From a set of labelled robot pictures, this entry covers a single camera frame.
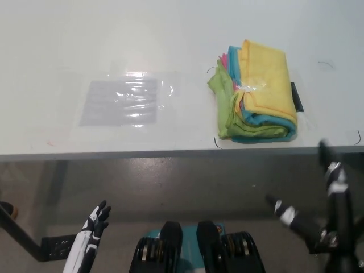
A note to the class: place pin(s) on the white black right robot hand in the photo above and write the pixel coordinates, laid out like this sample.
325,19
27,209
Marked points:
339,204

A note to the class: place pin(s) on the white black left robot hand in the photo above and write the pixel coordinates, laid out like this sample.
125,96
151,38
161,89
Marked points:
95,224

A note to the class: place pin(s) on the teal microfibre cloth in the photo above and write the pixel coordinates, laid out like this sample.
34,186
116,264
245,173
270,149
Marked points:
257,138

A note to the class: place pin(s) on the black perforated foot plate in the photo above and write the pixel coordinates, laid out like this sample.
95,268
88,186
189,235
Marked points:
312,249
58,247

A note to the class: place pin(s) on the black table leg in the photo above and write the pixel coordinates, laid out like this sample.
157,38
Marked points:
20,230

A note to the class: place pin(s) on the black shoe with tan sole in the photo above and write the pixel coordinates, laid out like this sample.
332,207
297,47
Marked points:
8,210

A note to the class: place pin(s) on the black rectangular tag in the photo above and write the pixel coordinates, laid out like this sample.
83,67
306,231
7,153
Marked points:
297,96

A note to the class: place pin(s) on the clear plastic sleeve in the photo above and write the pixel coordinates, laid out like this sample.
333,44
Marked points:
125,99

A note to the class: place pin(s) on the clear tape piece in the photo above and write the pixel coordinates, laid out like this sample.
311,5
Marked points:
251,87

